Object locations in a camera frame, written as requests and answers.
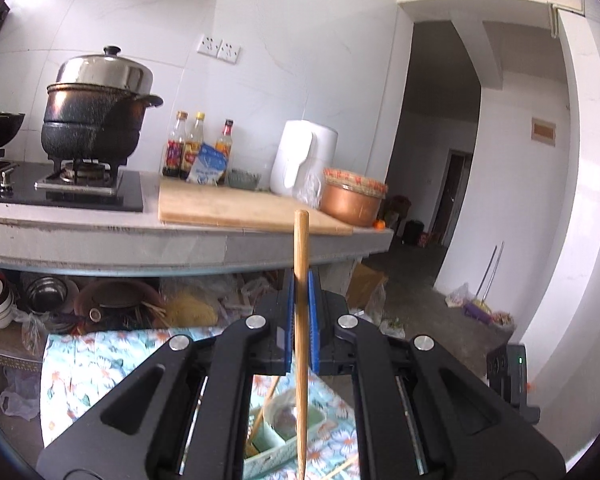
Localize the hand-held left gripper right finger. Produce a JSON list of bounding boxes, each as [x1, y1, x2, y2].
[[307, 270, 566, 480]]

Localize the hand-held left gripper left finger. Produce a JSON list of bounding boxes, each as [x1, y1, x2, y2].
[[36, 277, 296, 480]]

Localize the wooden chopstick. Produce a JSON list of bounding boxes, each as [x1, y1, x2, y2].
[[292, 209, 311, 480], [324, 453, 360, 480], [247, 374, 282, 454]]

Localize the green plastic utensil holder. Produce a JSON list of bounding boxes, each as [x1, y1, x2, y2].
[[242, 384, 331, 479]]

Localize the purple dustpan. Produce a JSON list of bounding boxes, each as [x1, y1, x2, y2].
[[462, 299, 494, 324]]

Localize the cardboard box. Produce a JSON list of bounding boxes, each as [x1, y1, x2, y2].
[[347, 262, 389, 311]]

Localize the white plastic bag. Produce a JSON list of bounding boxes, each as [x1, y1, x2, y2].
[[444, 282, 474, 309]]

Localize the yellow noodle bag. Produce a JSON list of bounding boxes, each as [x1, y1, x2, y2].
[[164, 289, 219, 329]]

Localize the copper pot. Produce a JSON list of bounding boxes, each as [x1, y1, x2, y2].
[[319, 180, 384, 229]]

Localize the wooden cutting board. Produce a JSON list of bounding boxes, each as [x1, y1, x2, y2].
[[158, 179, 355, 236]]

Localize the black bin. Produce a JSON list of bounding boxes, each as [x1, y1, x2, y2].
[[403, 218, 425, 246]]

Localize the clear plastic bag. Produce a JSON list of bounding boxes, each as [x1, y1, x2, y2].
[[292, 169, 326, 209]]

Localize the dark cabinet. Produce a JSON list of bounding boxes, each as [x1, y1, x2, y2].
[[382, 194, 412, 229]]

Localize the woven basket lid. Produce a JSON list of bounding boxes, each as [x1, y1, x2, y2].
[[322, 167, 389, 196]]

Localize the brown clay pot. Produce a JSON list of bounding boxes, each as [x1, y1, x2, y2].
[[74, 279, 166, 334]]

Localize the white electric kettle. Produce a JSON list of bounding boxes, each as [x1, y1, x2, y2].
[[269, 119, 339, 199]]

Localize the blue white seasoning bag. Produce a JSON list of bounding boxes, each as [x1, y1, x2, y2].
[[185, 142, 230, 186]]

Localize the floral blanket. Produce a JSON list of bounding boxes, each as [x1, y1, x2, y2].
[[40, 327, 361, 480]]

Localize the sauce bottle red cap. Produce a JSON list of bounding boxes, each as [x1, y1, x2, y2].
[[214, 118, 235, 186]]

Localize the sauce bottle yellow cap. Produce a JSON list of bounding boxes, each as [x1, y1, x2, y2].
[[179, 112, 206, 181]]

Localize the sauce bottle orange cap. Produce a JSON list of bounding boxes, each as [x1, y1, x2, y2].
[[162, 111, 189, 179]]

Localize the steel pots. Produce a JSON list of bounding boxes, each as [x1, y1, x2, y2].
[[22, 274, 79, 314]]

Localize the black gas stove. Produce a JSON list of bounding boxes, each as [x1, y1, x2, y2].
[[0, 157, 145, 213]]

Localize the black stockpot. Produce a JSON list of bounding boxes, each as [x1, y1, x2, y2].
[[40, 83, 165, 167]]

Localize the steel pot lid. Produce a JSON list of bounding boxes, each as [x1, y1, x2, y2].
[[54, 45, 155, 96]]

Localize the black wok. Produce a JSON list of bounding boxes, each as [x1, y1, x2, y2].
[[0, 89, 26, 149]]

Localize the broom with metal handle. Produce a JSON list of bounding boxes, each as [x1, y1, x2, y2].
[[477, 240, 506, 306]]

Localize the wall plaque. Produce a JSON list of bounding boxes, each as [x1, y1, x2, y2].
[[529, 117, 556, 147]]

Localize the white wall socket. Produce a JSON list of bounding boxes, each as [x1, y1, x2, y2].
[[196, 33, 224, 59], [215, 39, 242, 65]]

